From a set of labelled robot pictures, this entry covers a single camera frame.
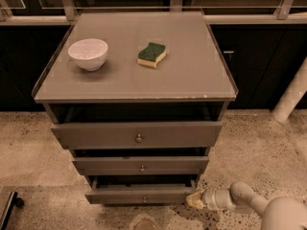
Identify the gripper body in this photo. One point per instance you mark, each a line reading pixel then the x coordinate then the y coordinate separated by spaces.
pixel 209 199

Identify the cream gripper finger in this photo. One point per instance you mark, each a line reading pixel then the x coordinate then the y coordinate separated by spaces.
pixel 195 200

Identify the grey bottom drawer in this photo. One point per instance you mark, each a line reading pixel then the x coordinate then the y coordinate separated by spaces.
pixel 143 190

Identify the grey drawer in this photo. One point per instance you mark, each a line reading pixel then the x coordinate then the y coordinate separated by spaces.
pixel 144 135
pixel 143 190
pixel 146 165

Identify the grey middle drawer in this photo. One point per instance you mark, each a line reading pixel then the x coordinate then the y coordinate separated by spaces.
pixel 146 165

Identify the grey drawer cabinet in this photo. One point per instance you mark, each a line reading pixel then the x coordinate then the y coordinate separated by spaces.
pixel 191 84

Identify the grey top drawer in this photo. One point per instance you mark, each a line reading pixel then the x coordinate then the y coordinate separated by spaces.
pixel 144 135

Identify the white pillar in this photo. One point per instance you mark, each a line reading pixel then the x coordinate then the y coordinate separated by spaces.
pixel 293 94

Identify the green yellow sponge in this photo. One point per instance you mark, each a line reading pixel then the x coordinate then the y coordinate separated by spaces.
pixel 151 55

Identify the white ceramic bowl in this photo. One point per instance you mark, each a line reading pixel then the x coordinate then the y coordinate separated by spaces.
pixel 89 54

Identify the black wheeled base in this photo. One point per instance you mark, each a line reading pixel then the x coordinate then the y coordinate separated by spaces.
pixel 13 201

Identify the dark wall cabinets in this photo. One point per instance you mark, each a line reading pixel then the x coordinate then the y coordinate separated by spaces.
pixel 263 60

